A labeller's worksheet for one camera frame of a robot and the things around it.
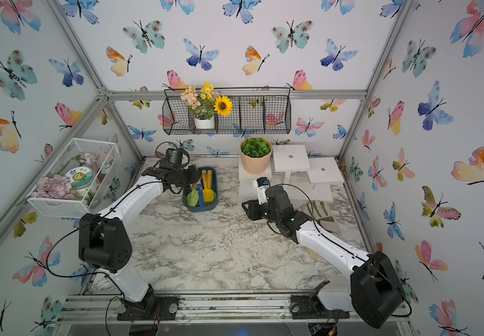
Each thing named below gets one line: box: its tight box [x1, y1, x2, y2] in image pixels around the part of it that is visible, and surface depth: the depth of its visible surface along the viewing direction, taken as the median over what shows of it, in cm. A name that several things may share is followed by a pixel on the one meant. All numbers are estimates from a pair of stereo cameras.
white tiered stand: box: [237, 144, 345, 202], surface depth 95 cm
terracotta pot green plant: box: [239, 135, 273, 175], surface depth 88 cm
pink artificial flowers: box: [30, 174, 77, 199], surface depth 61 cm
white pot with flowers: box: [180, 81, 234, 130], surface depth 86 cm
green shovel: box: [186, 186, 199, 208], surface depth 103 cm
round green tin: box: [65, 165, 96, 191], surface depth 67 cm
